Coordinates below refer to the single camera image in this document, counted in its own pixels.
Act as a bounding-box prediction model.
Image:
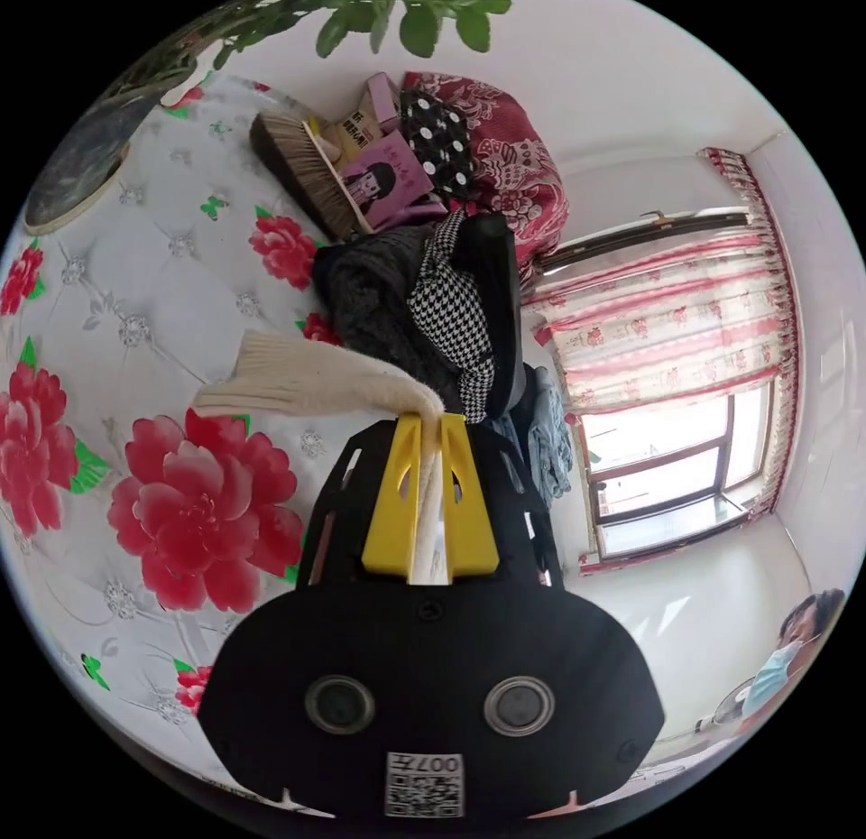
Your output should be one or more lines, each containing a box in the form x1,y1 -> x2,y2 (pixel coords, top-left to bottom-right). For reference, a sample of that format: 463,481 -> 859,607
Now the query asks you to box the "window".
539,205 -> 788,564

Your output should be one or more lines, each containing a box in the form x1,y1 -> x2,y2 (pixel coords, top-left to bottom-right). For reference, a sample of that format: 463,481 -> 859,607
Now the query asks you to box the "beige long sleeve jacket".
194,329 -> 453,587

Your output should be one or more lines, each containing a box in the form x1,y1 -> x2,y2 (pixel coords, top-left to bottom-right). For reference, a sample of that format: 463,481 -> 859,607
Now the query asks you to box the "black white-dotted cloth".
397,88 -> 476,203

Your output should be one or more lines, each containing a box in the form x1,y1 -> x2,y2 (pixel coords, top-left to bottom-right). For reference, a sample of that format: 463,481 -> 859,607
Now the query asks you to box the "pile of clothes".
313,209 -> 577,510

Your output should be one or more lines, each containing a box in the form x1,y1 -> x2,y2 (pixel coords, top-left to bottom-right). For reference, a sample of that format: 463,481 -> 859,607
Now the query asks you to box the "bed with red floral sheet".
0,74 -> 355,786

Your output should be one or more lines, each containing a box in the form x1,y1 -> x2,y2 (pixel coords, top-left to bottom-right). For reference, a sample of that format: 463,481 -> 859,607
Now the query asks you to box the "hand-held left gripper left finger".
360,413 -> 425,585

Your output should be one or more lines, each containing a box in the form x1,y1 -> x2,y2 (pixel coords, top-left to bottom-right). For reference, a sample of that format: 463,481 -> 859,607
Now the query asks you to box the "red floral folded quilt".
401,69 -> 571,261

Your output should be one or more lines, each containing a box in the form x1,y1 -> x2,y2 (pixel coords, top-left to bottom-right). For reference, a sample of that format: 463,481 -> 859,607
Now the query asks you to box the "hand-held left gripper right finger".
439,413 -> 502,583

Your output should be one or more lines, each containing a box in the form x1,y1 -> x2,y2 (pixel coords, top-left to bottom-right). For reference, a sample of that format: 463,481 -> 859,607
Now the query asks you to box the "white fan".
696,675 -> 756,733

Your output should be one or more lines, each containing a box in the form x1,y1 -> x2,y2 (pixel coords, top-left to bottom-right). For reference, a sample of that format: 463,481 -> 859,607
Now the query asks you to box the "brown bristle brush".
248,113 -> 374,242

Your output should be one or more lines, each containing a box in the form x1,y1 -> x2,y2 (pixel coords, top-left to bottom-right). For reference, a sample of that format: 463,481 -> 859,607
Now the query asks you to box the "green potted plant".
23,0 -> 530,236

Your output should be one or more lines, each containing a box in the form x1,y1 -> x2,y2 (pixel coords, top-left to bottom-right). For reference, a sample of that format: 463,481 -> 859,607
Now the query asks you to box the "yellow printed box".
318,106 -> 384,165

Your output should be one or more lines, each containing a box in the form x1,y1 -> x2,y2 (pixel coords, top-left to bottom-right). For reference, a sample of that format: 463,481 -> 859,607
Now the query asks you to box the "pink box with cartoon print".
337,140 -> 436,233

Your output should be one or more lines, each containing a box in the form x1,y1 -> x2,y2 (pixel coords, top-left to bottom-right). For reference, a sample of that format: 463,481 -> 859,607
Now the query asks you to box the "small pink box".
364,72 -> 401,131

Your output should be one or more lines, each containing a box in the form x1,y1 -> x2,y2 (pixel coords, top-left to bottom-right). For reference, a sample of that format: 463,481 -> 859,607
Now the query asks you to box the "person's body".
737,586 -> 851,740

